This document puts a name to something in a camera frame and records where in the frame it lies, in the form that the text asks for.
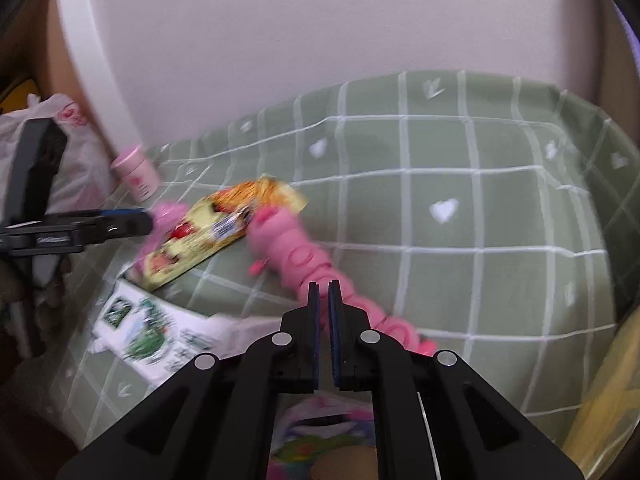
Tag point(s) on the pink caterpillar toy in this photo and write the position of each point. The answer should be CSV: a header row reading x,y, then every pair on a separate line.
x,y
295,260

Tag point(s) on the pink cylindrical bottle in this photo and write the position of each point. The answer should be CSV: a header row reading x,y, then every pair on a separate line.
x,y
136,170

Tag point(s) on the white plastic bag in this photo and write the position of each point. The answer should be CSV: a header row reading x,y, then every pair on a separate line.
x,y
80,165

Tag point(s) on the colourful snack wrapper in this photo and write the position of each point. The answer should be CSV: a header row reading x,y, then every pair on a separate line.
x,y
320,435

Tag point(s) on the yellow noodle packet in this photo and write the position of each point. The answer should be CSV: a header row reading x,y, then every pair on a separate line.
x,y
210,230

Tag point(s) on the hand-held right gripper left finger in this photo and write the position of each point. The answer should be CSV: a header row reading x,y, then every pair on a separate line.
x,y
312,340

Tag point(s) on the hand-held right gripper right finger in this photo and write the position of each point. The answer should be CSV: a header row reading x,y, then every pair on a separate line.
x,y
336,340

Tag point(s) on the white packet with green print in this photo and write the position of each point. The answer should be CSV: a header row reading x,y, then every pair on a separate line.
x,y
145,330

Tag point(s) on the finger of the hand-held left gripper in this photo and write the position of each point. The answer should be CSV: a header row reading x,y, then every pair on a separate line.
x,y
115,232
120,214

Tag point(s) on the green checked blanket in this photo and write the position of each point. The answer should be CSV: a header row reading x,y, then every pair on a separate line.
x,y
475,210

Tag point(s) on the pink wrapper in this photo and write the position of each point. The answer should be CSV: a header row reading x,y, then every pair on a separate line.
x,y
167,215

